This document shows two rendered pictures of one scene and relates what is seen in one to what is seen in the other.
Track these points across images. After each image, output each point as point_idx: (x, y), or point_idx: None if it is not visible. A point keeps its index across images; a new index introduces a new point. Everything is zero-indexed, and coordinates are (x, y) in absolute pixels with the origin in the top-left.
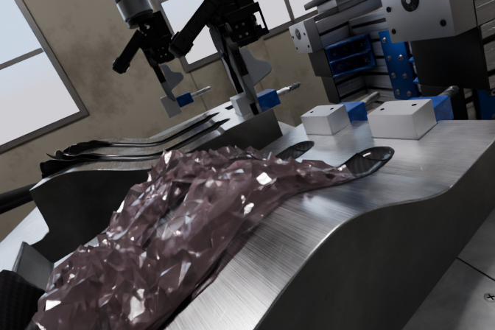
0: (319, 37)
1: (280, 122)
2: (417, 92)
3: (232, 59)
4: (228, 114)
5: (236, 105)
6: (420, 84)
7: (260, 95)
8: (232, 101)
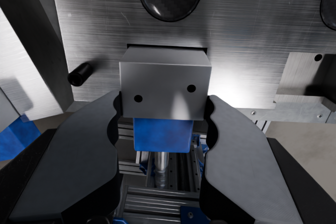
0: None
1: (272, 119)
2: (180, 216)
3: (21, 188)
4: (230, 34)
5: (138, 55)
6: (112, 216)
7: (143, 121)
8: (179, 61)
